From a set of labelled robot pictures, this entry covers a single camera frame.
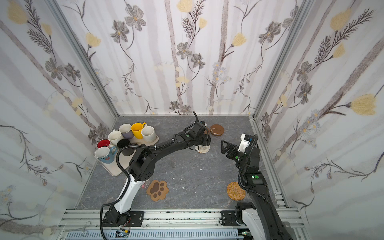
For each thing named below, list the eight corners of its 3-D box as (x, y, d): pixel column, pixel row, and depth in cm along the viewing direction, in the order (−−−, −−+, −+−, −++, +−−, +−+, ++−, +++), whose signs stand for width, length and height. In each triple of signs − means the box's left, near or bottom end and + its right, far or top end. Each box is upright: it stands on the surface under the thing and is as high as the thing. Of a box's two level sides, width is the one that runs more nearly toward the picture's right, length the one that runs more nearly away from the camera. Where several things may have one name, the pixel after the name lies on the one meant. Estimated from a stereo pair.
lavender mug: (124, 143, 106) (119, 135, 99) (122, 133, 112) (117, 125, 105) (135, 140, 109) (131, 132, 101) (132, 130, 114) (128, 122, 107)
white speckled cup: (143, 143, 106) (139, 135, 99) (146, 131, 112) (143, 124, 105) (155, 143, 106) (152, 135, 99) (157, 131, 112) (155, 124, 105)
